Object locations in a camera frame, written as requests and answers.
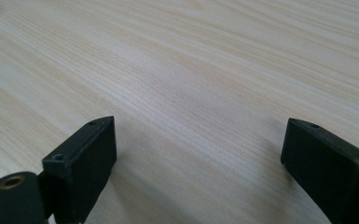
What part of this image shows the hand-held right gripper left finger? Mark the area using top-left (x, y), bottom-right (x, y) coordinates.
top-left (41, 115), bottom-right (117, 224)

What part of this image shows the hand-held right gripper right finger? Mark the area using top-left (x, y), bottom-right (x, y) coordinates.
top-left (280, 117), bottom-right (359, 224)

